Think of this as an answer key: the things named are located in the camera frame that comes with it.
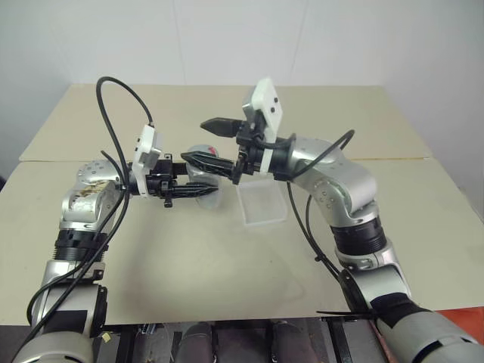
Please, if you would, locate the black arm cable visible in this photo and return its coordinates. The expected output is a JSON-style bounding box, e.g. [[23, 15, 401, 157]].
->
[[252, 129, 376, 315], [26, 76, 157, 338]]

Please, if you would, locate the red object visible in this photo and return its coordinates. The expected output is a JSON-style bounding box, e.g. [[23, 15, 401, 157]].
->
[[433, 306, 484, 336]]

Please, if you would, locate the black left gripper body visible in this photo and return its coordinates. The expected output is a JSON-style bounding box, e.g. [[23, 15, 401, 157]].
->
[[146, 160, 178, 209]]

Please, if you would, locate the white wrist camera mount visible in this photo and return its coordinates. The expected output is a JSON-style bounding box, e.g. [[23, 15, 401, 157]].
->
[[130, 124, 164, 198], [241, 77, 285, 174]]

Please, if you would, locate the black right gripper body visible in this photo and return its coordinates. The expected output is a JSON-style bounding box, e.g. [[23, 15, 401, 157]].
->
[[231, 113, 266, 187]]

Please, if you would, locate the clear plastic jar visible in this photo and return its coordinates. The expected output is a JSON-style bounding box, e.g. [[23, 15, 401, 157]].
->
[[186, 143, 224, 210]]

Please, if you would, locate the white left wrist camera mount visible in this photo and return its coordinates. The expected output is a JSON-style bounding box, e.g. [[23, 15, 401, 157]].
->
[[130, 124, 164, 198]]

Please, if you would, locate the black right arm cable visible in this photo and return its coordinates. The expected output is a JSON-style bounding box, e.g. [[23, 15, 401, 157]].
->
[[252, 129, 376, 315]]

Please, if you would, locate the dark rounded shape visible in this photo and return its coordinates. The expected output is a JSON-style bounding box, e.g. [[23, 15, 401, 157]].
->
[[180, 321, 214, 363]]

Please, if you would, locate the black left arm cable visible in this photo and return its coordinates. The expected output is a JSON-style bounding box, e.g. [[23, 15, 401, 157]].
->
[[26, 76, 157, 338]]

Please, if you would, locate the clear plastic box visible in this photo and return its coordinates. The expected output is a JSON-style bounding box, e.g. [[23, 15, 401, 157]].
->
[[235, 180, 289, 227]]

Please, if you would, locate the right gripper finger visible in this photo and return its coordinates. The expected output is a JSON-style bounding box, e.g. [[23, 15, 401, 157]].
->
[[200, 117, 244, 139], [180, 150, 237, 182]]

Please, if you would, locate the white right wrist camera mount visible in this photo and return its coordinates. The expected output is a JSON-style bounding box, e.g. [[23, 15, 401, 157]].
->
[[241, 77, 285, 174]]

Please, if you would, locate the grey jar lid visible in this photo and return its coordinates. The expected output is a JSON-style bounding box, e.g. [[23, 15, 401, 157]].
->
[[188, 143, 219, 160]]

